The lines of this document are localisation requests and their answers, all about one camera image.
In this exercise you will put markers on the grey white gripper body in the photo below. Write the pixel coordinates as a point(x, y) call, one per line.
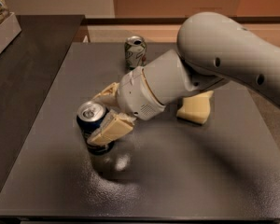
point(136, 93)

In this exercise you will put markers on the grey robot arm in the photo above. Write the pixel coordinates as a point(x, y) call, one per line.
point(211, 50)

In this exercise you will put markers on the dark wooden side table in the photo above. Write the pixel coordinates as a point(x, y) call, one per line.
point(28, 67)

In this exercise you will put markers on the blue pepsi can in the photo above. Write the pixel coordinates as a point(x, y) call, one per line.
point(89, 117)

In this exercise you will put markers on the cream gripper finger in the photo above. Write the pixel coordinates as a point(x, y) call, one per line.
point(108, 96)
point(114, 126)

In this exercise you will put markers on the yellow sponge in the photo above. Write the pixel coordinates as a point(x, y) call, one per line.
point(196, 108)

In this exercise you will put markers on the green white soda can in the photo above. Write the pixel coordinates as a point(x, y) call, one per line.
point(135, 52)

